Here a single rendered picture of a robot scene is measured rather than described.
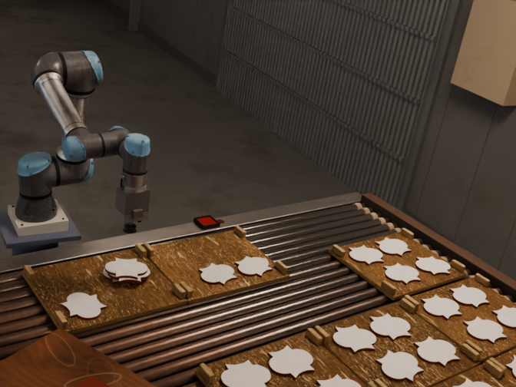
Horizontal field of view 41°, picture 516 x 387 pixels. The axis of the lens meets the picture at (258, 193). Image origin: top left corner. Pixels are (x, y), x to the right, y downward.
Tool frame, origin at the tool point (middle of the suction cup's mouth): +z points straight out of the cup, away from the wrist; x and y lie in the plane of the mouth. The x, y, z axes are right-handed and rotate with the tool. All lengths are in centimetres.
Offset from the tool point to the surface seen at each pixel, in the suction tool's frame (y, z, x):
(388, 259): 97, 18, -29
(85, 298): -17.2, 16.7, -6.8
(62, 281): -19.2, 17.6, 5.8
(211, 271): 27.5, 16.7, -9.5
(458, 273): 116, 18, -48
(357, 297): 69, 20, -40
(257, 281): 39.8, 17.7, -19.9
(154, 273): 9.8, 17.7, -1.8
